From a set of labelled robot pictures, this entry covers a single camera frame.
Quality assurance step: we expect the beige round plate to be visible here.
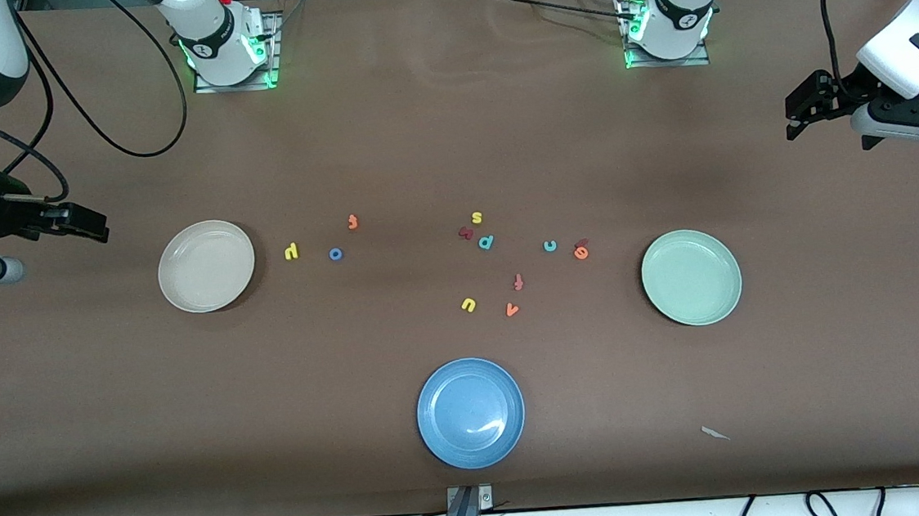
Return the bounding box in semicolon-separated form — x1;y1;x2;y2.
154;217;260;316

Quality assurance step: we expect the light green round plate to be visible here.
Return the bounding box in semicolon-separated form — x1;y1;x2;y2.
638;226;746;331

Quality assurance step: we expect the brown paper table cover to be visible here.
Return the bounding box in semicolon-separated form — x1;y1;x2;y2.
0;0;919;516

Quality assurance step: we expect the blue round plate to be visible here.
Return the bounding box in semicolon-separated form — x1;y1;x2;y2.
413;354;530;473

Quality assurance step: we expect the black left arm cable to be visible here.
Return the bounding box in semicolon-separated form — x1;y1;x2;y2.
819;0;858;99

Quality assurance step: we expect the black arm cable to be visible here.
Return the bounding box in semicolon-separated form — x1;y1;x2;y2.
819;0;858;99
0;0;195;206

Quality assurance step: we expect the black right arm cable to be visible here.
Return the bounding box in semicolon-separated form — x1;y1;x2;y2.
0;0;195;206

